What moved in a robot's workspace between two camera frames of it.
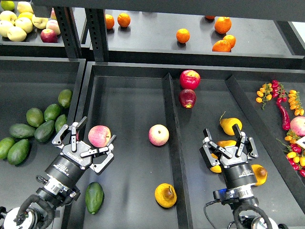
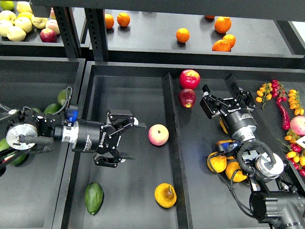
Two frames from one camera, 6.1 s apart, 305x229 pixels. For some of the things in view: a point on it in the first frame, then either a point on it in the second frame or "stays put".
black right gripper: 237,171 to 238,120
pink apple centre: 158,134 stays put
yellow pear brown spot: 165,195 stays put
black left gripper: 68,167 to 96,138
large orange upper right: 223,25 stays put
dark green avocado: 94,197 stays put
